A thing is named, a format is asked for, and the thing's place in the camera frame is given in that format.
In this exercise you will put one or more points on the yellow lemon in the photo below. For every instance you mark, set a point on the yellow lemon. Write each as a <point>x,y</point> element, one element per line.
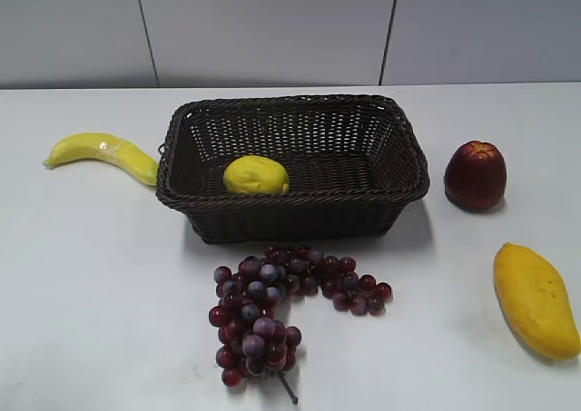
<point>253,174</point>

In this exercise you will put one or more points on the black wicker basket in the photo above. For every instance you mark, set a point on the black wicker basket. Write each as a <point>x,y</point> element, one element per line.
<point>353,160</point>

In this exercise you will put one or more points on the purple grape bunch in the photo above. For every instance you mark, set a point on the purple grape bunch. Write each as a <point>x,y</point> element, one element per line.
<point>254,342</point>

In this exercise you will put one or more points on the yellow banana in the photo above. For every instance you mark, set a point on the yellow banana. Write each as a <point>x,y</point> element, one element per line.
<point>107,148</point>

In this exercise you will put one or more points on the red apple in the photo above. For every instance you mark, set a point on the red apple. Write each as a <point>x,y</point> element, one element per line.
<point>476,176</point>

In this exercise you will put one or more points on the yellow mango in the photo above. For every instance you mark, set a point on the yellow mango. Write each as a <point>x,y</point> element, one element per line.
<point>534,300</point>

